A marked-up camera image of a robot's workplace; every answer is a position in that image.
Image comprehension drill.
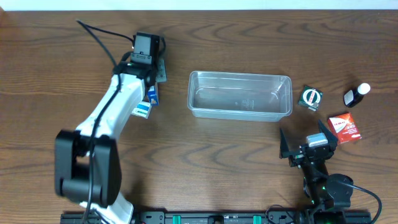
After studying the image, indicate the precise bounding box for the clear plastic container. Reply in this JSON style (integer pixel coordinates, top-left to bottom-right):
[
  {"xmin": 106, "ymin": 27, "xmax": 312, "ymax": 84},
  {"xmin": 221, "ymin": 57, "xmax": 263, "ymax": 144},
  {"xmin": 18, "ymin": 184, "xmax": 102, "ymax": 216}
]
[{"xmin": 187, "ymin": 71, "xmax": 293, "ymax": 122}]

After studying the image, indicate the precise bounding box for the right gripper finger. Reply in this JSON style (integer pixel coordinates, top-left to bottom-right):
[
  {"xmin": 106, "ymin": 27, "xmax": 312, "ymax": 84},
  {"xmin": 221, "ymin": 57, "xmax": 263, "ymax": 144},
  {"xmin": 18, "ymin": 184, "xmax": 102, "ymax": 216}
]
[
  {"xmin": 318, "ymin": 119, "xmax": 338, "ymax": 146},
  {"xmin": 279, "ymin": 129, "xmax": 295, "ymax": 159}
]

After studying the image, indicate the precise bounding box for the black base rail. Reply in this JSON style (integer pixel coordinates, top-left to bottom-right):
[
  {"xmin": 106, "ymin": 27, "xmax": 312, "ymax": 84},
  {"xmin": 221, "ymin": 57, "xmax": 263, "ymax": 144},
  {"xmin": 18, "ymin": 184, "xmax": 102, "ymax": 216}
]
[{"xmin": 60, "ymin": 210, "xmax": 373, "ymax": 224}]

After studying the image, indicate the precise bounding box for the blue Kool Fever box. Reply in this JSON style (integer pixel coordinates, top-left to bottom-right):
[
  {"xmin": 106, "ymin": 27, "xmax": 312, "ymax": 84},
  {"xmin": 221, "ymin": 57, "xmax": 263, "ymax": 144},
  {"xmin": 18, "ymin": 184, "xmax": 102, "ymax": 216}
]
[{"xmin": 147, "ymin": 84, "xmax": 159, "ymax": 106}]

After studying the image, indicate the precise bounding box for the white Panadol box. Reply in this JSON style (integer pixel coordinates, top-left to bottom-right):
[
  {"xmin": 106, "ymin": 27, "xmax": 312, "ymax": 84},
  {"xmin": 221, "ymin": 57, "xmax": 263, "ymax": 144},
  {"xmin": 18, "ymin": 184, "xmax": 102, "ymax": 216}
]
[{"xmin": 131, "ymin": 101, "xmax": 152, "ymax": 119}]

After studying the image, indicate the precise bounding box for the green Zam-Buk box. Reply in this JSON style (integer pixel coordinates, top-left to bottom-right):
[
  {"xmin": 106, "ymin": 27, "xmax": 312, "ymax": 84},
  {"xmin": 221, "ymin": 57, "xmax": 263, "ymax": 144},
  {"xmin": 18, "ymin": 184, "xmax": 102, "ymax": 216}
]
[{"xmin": 298, "ymin": 85, "xmax": 323, "ymax": 111}]

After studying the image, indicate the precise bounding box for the red medicine box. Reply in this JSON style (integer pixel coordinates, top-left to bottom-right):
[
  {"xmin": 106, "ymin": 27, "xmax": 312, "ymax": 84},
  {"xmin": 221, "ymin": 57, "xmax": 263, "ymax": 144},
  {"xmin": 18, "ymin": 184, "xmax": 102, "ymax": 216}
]
[{"xmin": 328, "ymin": 113, "xmax": 362, "ymax": 144}]

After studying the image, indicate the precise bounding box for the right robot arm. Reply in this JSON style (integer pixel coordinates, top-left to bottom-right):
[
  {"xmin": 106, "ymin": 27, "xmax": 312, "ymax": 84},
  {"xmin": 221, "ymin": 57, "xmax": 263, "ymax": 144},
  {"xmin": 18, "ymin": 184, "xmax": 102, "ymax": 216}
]
[{"xmin": 279, "ymin": 121, "xmax": 353, "ymax": 223}]

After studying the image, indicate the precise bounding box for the dark bottle white cap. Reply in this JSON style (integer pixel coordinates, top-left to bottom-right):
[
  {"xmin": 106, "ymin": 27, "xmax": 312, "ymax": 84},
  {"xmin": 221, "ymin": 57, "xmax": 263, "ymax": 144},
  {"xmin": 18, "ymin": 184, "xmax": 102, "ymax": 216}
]
[{"xmin": 343, "ymin": 83, "xmax": 371, "ymax": 108}]

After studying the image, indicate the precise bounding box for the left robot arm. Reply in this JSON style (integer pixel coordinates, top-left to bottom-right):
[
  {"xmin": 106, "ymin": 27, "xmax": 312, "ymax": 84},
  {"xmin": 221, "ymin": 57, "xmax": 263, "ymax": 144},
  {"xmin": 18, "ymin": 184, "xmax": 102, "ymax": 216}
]
[{"xmin": 55, "ymin": 32, "xmax": 167, "ymax": 223}]

